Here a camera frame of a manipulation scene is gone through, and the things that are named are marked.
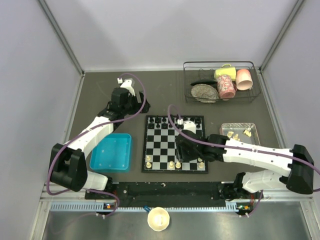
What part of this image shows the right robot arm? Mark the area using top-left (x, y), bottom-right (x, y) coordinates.
top-left (175, 130), bottom-right (315, 198)

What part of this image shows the pink patterned mug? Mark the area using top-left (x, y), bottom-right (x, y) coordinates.
top-left (217, 75), bottom-right (236, 99)

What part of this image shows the black knight left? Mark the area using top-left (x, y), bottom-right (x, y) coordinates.
top-left (155, 116), bottom-right (161, 124)

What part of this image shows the white rook left corner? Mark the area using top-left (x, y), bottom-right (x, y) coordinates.
top-left (146, 162), bottom-right (152, 169)

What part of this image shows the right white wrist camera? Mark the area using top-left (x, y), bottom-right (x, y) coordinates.
top-left (177, 118), bottom-right (197, 134)

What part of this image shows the black wire dish rack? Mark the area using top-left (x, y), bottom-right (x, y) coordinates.
top-left (183, 61), bottom-right (261, 104)

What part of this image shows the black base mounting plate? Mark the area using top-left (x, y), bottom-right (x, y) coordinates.
top-left (84, 181), bottom-right (265, 201)

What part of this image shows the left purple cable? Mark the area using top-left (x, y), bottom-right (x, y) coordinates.
top-left (46, 72), bottom-right (147, 217)

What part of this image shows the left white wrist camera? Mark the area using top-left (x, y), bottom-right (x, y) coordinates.
top-left (117, 77), bottom-right (136, 97)

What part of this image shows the light pink cup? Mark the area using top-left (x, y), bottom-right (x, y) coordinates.
top-left (235, 69), bottom-right (253, 91)

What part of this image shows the pink plastic tray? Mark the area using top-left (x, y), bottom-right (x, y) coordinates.
top-left (219, 123), bottom-right (260, 145)

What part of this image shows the white king piece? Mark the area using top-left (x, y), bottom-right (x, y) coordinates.
top-left (169, 161), bottom-right (175, 169)

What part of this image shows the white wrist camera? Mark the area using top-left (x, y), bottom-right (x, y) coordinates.
top-left (177, 118), bottom-right (197, 134)
top-left (117, 77), bottom-right (136, 97)

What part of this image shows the white piece in tray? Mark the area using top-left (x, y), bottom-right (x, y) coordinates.
top-left (227, 131), bottom-right (234, 138)

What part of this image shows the speckled ceramic plate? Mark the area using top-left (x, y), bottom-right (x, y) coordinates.
top-left (190, 84), bottom-right (219, 103)

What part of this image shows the cream white bowl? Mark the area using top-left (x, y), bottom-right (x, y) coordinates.
top-left (147, 207), bottom-right (170, 232)

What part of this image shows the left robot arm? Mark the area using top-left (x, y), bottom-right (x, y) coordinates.
top-left (46, 86), bottom-right (150, 199)

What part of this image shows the yellow mug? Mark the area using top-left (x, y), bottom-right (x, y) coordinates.
top-left (214, 63), bottom-right (237, 81)

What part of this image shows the blue plastic tray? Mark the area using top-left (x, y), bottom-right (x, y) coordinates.
top-left (89, 133), bottom-right (133, 173)

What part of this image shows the white queen piece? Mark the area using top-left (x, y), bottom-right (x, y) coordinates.
top-left (175, 161), bottom-right (181, 169)

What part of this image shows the grey cable duct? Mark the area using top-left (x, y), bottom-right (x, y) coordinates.
top-left (50, 202), bottom-right (239, 213)

